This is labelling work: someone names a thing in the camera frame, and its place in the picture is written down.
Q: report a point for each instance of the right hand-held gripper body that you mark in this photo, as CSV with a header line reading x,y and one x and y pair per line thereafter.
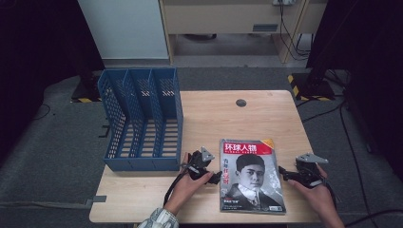
x,y
307,174

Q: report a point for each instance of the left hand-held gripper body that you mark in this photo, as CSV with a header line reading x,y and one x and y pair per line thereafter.
x,y
198,164

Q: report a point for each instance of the portrait cover magazine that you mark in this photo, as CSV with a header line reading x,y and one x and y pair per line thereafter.
x,y
253,177

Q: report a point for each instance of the blue plastic file rack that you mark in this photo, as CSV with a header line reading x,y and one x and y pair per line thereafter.
x,y
142,163

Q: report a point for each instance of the person's right hand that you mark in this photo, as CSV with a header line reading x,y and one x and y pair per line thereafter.
x,y
320,199

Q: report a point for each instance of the person's left hand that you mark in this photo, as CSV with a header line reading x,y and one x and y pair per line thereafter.
x,y
183,193

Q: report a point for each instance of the dark round table grommet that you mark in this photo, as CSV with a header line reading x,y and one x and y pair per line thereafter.
x,y
241,103

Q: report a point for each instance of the black stand base striped tape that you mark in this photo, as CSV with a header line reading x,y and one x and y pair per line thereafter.
x,y
87,93
312,88

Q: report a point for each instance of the black floor tape marks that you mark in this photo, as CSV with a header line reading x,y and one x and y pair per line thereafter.
x,y
104,131

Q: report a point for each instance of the grey floor tape strip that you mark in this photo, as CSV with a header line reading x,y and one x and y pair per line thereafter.
x,y
98,199

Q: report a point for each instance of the black curtain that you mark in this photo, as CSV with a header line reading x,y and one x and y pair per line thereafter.
x,y
38,63
370,63

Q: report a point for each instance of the beige wooden desk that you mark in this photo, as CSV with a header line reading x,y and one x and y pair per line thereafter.
x,y
218,17

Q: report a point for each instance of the white cabinet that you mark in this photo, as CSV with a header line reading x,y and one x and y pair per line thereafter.
x,y
126,28

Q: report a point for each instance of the white power strip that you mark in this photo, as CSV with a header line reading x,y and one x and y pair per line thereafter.
x,y
284,2

